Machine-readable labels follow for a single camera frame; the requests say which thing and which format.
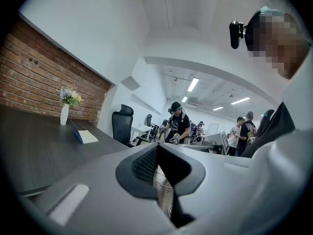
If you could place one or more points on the white board on stand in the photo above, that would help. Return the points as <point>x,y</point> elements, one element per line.
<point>213,128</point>

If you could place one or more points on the bouquet of artificial flowers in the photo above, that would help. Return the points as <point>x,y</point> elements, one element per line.
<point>69,97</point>

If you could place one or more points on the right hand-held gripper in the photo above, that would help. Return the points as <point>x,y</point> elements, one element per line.
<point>217,138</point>

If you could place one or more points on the person's head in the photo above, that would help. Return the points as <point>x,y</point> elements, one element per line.
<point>281,45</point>

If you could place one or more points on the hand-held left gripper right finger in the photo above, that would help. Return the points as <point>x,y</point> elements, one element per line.
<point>232,192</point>

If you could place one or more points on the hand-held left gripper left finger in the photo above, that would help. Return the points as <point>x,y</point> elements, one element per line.
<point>102,180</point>

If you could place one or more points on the white ceramic vase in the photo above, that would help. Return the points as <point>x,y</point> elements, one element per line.
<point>64,114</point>

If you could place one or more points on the small white desk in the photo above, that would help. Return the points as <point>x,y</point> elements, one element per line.
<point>140,129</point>

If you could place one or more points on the ceiling light panel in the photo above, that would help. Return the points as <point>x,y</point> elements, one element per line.
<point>217,108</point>
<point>240,101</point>
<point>184,99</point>
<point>193,84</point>

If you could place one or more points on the black head-mounted camera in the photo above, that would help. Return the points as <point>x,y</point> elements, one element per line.
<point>235,34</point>

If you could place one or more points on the black mesh office chair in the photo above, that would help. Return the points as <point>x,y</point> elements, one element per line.
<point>122,126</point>

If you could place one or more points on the white notebook with blue cover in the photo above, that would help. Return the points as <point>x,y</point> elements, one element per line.
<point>88,136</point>

